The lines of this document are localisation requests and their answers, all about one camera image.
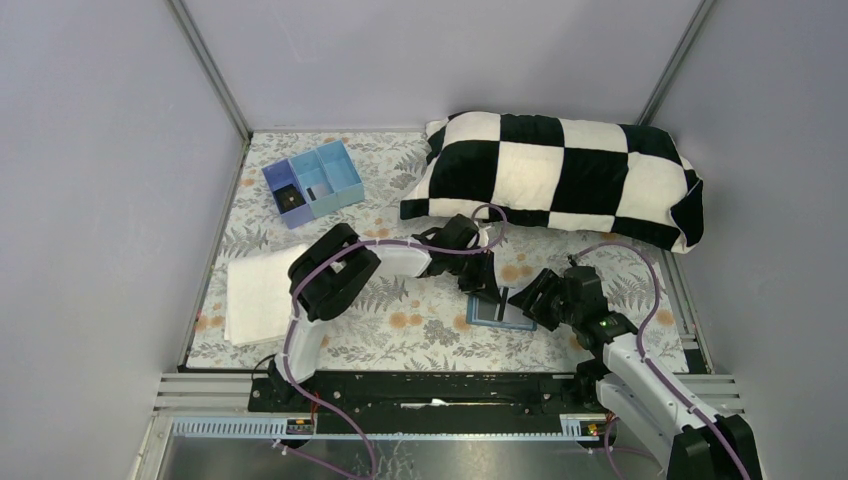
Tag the blue card holder wallet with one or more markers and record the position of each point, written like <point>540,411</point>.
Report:
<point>499,327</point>

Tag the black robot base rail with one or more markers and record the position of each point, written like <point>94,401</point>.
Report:
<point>372,393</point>

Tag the blue compartment organizer box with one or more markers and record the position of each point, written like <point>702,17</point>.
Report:
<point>326,177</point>

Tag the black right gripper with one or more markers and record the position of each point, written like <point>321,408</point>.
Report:
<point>539,299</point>

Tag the perforated metal cable tray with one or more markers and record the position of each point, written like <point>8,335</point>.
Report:
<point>416,425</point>

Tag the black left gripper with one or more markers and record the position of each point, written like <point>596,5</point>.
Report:
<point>477,278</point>

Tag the black VIP credit card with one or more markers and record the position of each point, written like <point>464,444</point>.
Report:
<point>288,198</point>

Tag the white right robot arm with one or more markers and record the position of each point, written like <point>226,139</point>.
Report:
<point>688,437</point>

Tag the white folded towel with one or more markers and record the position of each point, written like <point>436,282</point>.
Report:
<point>258,302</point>

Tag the floral patterned table mat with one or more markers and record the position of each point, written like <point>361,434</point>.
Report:
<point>397,323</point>

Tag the black and white checkered pillow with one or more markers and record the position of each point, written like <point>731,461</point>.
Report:
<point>572,175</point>

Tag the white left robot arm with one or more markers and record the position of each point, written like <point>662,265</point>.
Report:
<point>327,278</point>

